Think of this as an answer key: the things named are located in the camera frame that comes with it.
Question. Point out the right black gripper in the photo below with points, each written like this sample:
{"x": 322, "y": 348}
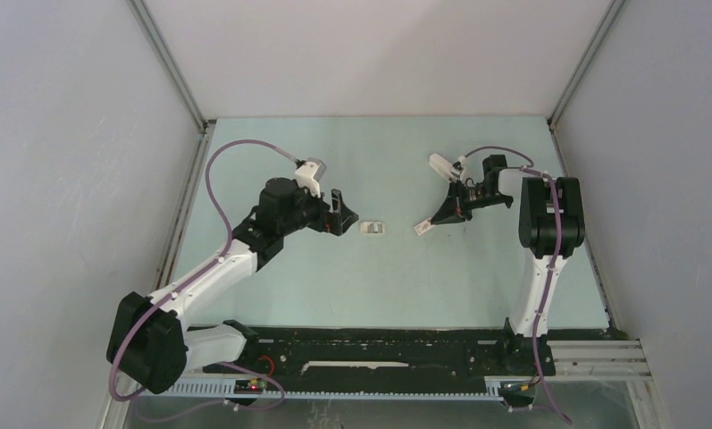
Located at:
{"x": 456, "y": 200}

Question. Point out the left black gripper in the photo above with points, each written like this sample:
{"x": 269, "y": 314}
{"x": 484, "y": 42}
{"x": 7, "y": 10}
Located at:
{"x": 337, "y": 222}

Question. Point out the white staple box barcode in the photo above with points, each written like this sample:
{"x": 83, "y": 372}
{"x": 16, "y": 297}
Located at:
{"x": 372, "y": 228}

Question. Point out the white stapler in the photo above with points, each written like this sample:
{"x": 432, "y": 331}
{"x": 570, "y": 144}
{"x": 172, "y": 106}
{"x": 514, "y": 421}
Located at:
{"x": 443, "y": 167}

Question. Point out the small white staple box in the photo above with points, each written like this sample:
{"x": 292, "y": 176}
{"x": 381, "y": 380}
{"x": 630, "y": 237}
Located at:
{"x": 423, "y": 227}

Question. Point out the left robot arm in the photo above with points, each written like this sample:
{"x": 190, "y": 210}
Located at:
{"x": 154, "y": 340}

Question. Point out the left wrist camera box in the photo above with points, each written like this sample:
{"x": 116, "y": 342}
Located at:
{"x": 308, "y": 175}

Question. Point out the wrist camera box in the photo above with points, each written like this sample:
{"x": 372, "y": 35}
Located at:
{"x": 308, "y": 175}
{"x": 457, "y": 170}

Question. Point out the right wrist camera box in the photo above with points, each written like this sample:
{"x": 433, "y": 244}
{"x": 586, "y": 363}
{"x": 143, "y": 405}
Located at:
{"x": 457, "y": 170}

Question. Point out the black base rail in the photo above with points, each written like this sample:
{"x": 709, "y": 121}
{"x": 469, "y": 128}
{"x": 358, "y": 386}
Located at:
{"x": 392, "y": 360}

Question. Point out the white cable duct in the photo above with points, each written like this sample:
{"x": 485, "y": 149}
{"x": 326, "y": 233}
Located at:
{"x": 227, "y": 388}

